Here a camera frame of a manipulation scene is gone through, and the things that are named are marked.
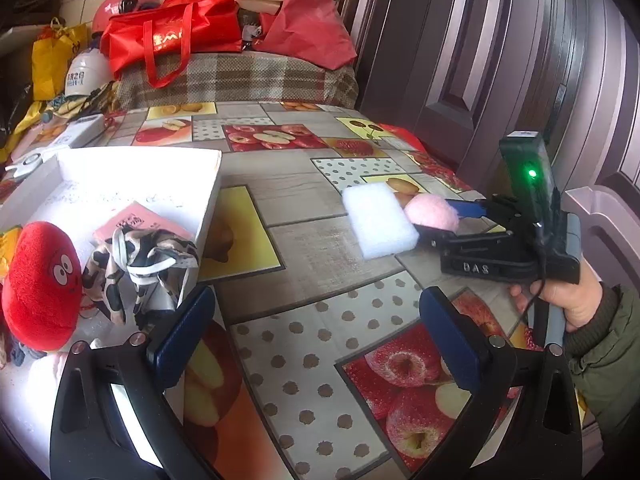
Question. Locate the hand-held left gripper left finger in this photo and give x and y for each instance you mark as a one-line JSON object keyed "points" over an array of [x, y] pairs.
{"points": [[185, 332]]}

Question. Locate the plaid blanket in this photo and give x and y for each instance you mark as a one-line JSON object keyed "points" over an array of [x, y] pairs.
{"points": [[250, 80]]}

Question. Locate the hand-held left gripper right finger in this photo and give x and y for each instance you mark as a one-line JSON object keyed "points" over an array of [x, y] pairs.
{"points": [[450, 345]]}

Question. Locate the cow print scarf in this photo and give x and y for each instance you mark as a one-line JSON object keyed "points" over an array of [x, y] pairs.
{"points": [[105, 270]]}

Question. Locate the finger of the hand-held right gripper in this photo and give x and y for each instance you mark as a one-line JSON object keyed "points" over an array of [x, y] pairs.
{"points": [[432, 236], [470, 208]]}

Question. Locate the yellow shopping bag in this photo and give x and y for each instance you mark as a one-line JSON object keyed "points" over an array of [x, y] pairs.
{"points": [[50, 65]]}

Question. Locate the person's right hand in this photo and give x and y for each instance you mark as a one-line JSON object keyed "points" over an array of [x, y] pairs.
{"points": [[575, 300]]}

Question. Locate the flat red printed bag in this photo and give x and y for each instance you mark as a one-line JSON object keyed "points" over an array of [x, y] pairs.
{"points": [[405, 137]]}

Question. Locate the white helmet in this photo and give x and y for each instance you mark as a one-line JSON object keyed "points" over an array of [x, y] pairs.
{"points": [[85, 72]]}

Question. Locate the grey plastic chair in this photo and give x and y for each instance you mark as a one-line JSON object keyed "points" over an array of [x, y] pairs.
{"points": [[605, 205]]}

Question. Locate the red helmet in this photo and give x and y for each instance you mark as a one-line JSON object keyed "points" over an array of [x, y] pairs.
{"points": [[115, 7]]}

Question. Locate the white cardboard box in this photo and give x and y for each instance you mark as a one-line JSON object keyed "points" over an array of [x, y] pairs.
{"points": [[100, 180]]}

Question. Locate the person's right forearm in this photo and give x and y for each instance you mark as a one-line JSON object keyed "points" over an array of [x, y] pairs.
{"points": [[610, 360]]}

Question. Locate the glossy red gift bag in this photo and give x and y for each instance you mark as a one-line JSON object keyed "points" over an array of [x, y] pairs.
{"points": [[175, 30]]}

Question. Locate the pink plush ball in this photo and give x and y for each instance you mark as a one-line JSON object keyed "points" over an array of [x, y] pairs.
{"points": [[430, 212]]}

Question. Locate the brown metal door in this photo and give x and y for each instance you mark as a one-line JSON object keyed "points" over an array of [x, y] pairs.
{"points": [[475, 35]]}

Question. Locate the pink card packet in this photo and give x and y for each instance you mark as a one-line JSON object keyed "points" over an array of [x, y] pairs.
{"points": [[135, 220]]}

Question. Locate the small white foam block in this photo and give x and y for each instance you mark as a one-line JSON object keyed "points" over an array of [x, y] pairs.
{"points": [[380, 220]]}

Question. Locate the white device box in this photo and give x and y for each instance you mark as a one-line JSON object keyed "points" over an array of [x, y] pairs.
{"points": [[82, 129]]}

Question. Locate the yellow crumpled plastic sheet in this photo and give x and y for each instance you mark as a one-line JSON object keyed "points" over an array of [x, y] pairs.
{"points": [[25, 122]]}

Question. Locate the red plush toy with eyes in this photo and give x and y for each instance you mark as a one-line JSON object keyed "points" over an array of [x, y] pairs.
{"points": [[35, 290]]}

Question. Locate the dark red fabric tote bag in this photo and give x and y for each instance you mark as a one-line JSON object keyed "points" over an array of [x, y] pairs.
{"points": [[310, 30]]}

